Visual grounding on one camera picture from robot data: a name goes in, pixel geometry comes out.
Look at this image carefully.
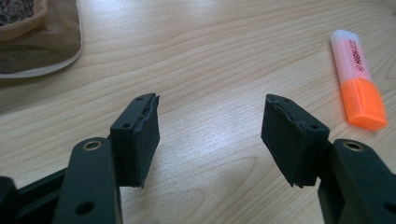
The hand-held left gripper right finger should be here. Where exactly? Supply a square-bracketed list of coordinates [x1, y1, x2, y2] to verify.
[261, 93, 396, 224]

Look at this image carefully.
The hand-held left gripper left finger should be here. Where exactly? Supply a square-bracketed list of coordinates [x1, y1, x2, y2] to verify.
[51, 92, 162, 224]

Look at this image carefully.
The orange highlighter pen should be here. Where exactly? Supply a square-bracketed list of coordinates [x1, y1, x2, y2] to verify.
[330, 29, 389, 132]

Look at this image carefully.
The brown fabric pouch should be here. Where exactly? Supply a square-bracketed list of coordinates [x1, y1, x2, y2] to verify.
[0, 0, 83, 79]

